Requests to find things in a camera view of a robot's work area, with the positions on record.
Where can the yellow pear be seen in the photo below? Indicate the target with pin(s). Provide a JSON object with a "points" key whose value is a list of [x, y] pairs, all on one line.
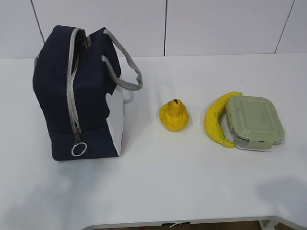
{"points": [[174, 115]]}

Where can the yellow banana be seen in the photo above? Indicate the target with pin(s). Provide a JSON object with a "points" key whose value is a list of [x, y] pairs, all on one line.
{"points": [[211, 120]]}

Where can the navy blue lunch bag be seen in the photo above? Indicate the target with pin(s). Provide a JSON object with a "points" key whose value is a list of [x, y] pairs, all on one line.
{"points": [[79, 81]]}

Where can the green lid food container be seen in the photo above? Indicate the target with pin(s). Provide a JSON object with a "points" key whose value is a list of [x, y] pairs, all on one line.
{"points": [[254, 123]]}

